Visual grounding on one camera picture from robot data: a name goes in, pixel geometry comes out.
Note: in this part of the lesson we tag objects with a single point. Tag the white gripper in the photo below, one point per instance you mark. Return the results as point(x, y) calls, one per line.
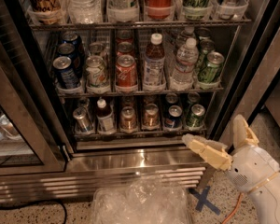
point(254, 168)

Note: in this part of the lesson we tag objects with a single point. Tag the clear water bottle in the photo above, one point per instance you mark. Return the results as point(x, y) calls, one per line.
point(184, 35)
point(185, 60)

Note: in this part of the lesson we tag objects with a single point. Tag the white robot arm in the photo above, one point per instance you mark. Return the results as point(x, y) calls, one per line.
point(267, 201)

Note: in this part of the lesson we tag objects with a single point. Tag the green can bottom shelf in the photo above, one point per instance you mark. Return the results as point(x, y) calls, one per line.
point(195, 116)

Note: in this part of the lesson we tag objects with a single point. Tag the orange can shelf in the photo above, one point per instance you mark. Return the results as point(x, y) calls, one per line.
point(151, 116)
point(128, 119)

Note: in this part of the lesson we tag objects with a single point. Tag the front orange can bottom shelf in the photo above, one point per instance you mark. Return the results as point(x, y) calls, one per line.
point(128, 119)

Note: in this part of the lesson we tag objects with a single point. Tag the brown tea bottle white cap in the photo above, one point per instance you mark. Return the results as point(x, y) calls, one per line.
point(153, 63)

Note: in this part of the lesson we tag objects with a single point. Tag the small tea bottle bottom shelf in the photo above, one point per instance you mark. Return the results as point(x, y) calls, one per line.
point(105, 116)

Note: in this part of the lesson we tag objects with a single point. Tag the dark bottle top shelf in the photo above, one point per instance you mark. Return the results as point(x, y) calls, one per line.
point(229, 9)

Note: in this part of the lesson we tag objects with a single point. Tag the green bottle top shelf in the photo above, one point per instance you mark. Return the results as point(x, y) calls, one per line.
point(195, 9)

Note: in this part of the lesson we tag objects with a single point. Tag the stainless steel fridge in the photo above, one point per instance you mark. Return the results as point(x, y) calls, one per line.
point(100, 160)

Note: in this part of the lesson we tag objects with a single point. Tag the silver can bottom shelf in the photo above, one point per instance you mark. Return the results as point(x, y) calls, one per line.
point(81, 116)

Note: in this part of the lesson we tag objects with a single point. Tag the red cola bottle top shelf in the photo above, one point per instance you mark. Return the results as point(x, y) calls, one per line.
point(158, 9)

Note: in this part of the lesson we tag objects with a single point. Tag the white label bottle top shelf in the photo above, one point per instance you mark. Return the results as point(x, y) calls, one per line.
point(122, 10)

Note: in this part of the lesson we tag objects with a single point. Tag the glass fridge door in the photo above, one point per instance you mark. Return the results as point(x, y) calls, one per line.
point(36, 151)

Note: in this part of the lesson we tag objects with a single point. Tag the clear bottle top shelf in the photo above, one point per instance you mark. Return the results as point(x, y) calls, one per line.
point(85, 11)

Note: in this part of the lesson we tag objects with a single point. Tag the blue tape cross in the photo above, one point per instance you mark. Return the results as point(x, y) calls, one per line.
point(203, 201)

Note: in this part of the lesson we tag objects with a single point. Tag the clear plastic bin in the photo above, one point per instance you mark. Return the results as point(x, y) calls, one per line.
point(145, 201)

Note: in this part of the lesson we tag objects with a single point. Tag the middle green soda can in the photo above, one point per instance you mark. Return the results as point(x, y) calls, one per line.
point(205, 46)

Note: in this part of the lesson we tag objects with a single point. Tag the front red cola can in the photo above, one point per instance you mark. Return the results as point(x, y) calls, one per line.
point(126, 74)

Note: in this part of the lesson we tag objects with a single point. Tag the red cola can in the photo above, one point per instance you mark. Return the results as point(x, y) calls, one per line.
point(125, 48)
point(126, 74)
point(124, 36)

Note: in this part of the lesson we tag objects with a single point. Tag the middle red cola can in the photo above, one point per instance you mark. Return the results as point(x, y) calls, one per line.
point(125, 48)

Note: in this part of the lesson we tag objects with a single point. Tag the front white green soda can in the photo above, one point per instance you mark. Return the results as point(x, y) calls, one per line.
point(97, 75)

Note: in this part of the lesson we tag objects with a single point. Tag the white green soda can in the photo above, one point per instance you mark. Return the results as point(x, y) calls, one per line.
point(98, 49)
point(97, 75)

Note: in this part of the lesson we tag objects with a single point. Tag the rear red cola can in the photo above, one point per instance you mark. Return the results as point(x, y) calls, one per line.
point(124, 36)

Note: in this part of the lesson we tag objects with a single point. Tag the rear white green soda can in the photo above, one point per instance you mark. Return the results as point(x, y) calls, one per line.
point(98, 49)

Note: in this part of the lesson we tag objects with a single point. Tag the front blue soda can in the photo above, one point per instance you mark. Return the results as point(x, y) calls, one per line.
point(65, 72)

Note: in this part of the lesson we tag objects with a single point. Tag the blue soda can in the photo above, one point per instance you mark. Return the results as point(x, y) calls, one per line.
point(69, 50)
point(74, 39)
point(65, 72)

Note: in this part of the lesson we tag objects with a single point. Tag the middle blue soda can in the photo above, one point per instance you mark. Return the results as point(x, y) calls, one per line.
point(69, 50)

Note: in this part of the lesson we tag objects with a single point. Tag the rear blue soda can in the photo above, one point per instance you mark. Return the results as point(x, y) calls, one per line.
point(74, 39)

